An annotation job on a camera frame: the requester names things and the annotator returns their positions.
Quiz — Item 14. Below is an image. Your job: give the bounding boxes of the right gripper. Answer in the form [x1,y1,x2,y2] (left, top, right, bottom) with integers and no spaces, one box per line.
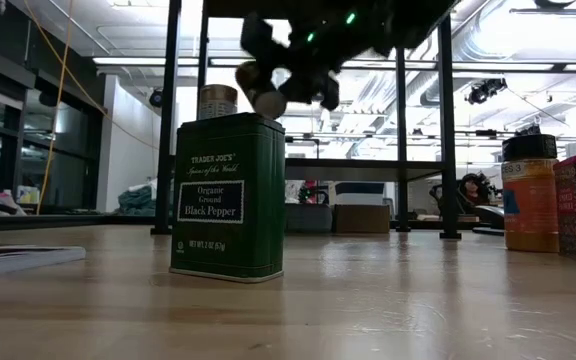
[240,9,419,112]

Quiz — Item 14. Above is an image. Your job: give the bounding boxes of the tan-lid spice jar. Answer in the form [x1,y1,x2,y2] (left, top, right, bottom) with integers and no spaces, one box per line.
[198,83,239,121]

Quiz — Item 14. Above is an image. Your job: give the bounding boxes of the dark wood three-tier shelf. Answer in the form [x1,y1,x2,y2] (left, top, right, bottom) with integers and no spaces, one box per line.
[150,0,463,240]

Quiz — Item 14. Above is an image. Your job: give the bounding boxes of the dark grey block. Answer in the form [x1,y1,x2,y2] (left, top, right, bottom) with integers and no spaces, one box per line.
[169,112,287,284]

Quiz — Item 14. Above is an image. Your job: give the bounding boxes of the black-lid orange spice bottle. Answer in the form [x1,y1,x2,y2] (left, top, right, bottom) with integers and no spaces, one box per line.
[500,133,561,254]

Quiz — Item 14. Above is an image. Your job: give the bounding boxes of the white box with blue stripe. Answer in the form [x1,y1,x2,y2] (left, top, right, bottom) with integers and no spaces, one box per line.
[335,180,386,206]

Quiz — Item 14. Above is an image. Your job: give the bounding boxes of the brown cardboard box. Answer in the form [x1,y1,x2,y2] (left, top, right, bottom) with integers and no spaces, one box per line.
[332,203,392,235]

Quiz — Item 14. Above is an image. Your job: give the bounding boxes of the teal cloth pile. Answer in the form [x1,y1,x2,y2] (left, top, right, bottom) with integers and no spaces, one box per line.
[116,183,158,216]

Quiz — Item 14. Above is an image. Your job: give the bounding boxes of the black stapler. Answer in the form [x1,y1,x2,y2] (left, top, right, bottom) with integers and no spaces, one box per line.
[471,204,507,236]

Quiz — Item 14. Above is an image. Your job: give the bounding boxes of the Yellowstone book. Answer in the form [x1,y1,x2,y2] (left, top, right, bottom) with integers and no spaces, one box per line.
[0,243,87,280]

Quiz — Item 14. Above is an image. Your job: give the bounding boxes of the yellow extension cable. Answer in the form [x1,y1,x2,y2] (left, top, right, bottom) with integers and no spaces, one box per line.
[21,0,160,216]

